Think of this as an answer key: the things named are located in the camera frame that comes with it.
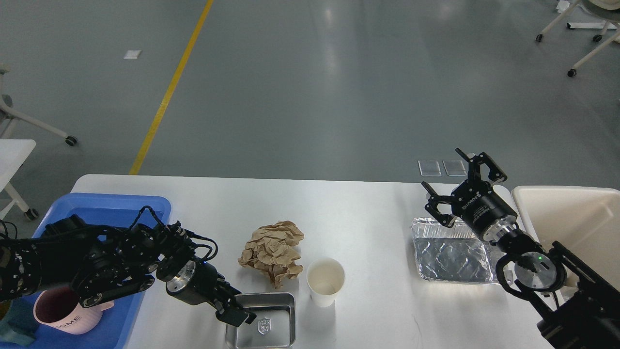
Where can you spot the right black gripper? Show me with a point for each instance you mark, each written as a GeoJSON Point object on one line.
{"type": "Point", "coordinates": [484, 209]}

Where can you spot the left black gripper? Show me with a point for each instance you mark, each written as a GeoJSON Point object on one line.
{"type": "Point", "coordinates": [199, 282]}

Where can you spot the square steel tray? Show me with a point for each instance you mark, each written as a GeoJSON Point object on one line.
{"type": "Point", "coordinates": [274, 326]}

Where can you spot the pink ribbed mug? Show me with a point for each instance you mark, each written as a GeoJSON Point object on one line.
{"type": "Point", "coordinates": [60, 309]}

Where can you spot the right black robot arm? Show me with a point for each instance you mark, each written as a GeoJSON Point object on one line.
{"type": "Point", "coordinates": [579, 309]}

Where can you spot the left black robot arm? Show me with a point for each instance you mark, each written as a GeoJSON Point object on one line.
{"type": "Point", "coordinates": [102, 263]}

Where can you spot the clear floor plate right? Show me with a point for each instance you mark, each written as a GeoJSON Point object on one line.
{"type": "Point", "coordinates": [454, 168]}

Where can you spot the clear floor plate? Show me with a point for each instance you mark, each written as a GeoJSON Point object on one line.
{"type": "Point", "coordinates": [454, 168]}
{"type": "Point", "coordinates": [429, 168]}

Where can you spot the clear floor plate left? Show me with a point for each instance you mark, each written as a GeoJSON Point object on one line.
{"type": "Point", "coordinates": [429, 168]}

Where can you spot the aluminium foil tray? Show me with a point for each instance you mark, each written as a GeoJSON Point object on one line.
{"type": "Point", "coordinates": [453, 255]}

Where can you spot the crumpled brown paper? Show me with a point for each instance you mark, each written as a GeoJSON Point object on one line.
{"type": "Point", "coordinates": [271, 250]}

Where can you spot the white paper cup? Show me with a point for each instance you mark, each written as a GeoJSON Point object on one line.
{"type": "Point", "coordinates": [325, 279]}

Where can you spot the beige plastic bin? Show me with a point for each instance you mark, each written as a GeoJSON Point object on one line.
{"type": "Point", "coordinates": [586, 220]}

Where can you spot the blue plastic tray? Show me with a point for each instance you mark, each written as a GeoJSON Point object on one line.
{"type": "Point", "coordinates": [116, 324]}

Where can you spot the teal mug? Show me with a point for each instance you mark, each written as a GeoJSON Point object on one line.
{"type": "Point", "coordinates": [17, 323]}

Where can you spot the white side table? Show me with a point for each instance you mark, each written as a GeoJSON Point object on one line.
{"type": "Point", "coordinates": [13, 153]}

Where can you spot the white paper on floor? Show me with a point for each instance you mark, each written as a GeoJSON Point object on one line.
{"type": "Point", "coordinates": [132, 54]}

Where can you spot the office chair base left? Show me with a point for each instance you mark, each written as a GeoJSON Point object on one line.
{"type": "Point", "coordinates": [11, 116]}

